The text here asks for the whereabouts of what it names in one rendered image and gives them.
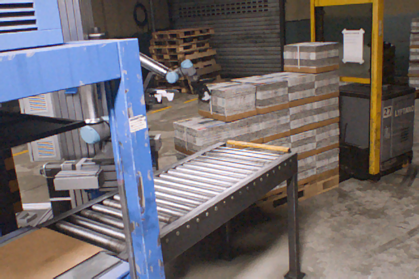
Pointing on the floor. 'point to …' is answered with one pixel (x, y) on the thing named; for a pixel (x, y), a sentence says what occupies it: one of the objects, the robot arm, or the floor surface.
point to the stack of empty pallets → (170, 59)
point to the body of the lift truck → (388, 112)
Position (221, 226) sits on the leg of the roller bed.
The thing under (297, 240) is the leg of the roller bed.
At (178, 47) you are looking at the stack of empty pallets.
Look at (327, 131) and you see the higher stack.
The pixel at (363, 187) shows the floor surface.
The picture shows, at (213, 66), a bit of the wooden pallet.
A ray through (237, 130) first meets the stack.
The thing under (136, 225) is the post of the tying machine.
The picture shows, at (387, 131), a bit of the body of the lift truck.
